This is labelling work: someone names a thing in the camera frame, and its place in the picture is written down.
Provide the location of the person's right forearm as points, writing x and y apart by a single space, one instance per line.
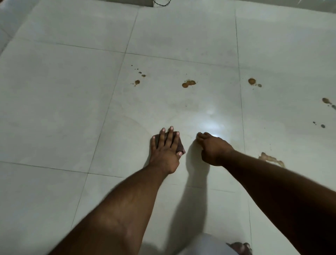
288 199

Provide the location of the person's left hand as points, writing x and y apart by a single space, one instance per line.
164 157

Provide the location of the dark brown scrubbing sponge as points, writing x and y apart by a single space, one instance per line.
181 148

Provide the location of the person's left forearm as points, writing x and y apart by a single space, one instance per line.
118 218

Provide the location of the person's right hand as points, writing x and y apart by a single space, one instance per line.
215 151

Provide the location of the person's right foot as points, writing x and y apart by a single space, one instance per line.
241 249

